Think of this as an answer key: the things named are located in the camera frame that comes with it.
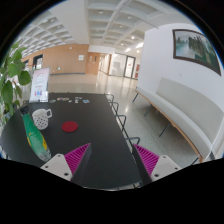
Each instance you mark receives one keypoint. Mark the white polka dot mug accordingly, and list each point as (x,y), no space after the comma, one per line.
(40,118)

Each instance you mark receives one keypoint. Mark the red round coaster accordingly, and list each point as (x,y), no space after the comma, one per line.
(69,126)

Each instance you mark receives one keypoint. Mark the small card items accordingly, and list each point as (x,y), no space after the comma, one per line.
(79,99)

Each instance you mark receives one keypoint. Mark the green leafy potted plant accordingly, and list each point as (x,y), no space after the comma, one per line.
(13,76)

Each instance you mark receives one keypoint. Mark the white standing sign board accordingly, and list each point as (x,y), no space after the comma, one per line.
(39,87)

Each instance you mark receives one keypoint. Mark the framed landscape painting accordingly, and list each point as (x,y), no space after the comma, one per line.
(193,46)

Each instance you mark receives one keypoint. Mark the small badge on table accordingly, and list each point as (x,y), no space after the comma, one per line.
(61,99)

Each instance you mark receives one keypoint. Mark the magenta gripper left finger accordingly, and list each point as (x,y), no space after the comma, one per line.
(70,166)

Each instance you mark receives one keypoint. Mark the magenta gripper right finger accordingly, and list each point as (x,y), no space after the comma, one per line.
(151,166)

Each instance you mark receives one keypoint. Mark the long white bench sofa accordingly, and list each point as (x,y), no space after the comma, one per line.
(198,118)

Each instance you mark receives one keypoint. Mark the green plastic water bottle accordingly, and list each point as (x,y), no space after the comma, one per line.
(34,136)

